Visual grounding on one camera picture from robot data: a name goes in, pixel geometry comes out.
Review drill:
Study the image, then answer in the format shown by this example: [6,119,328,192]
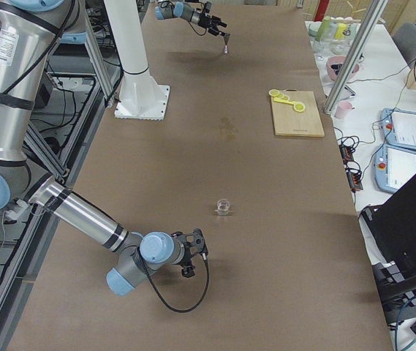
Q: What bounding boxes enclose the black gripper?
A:
[180,248,195,277]
[192,11,230,39]

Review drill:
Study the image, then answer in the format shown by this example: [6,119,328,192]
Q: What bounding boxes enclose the yellow plastic spoon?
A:
[273,98,306,110]

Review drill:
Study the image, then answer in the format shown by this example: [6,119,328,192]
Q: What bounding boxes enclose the yellow capped bottle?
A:
[334,23,347,40]

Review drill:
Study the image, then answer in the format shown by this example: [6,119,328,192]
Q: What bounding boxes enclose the pink bowl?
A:
[326,56,360,82]

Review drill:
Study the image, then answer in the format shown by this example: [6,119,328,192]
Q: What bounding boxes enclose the green tumbler bottle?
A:
[315,16,332,42]

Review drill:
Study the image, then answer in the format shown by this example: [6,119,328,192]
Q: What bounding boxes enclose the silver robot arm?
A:
[0,1,207,295]
[155,1,230,42]

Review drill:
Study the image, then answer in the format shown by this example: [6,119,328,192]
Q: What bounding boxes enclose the far blue teach pendant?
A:
[381,108,416,151]

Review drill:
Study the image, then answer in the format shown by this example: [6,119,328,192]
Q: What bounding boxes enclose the near blue teach pendant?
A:
[374,144,416,193]

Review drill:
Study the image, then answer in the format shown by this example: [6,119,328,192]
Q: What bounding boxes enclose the clear wine glass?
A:
[312,39,332,61]

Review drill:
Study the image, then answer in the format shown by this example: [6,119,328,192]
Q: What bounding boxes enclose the pink plastic cup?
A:
[334,101,354,119]

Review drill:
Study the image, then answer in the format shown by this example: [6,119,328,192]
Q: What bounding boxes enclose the wooden cutting board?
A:
[270,90,325,137]

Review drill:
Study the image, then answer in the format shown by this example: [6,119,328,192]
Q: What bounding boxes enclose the blue teach pendant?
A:
[374,144,416,193]
[381,108,416,151]

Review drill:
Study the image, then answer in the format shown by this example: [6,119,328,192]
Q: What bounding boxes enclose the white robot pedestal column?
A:
[104,0,170,121]

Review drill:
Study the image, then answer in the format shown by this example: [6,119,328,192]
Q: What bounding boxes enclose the small clear glass cup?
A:
[215,198,234,216]

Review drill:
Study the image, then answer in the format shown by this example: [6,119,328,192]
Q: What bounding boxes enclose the grey office chair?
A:
[392,23,416,68]

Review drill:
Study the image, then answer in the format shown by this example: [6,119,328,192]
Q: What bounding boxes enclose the aluminium frame post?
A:
[323,0,388,115]

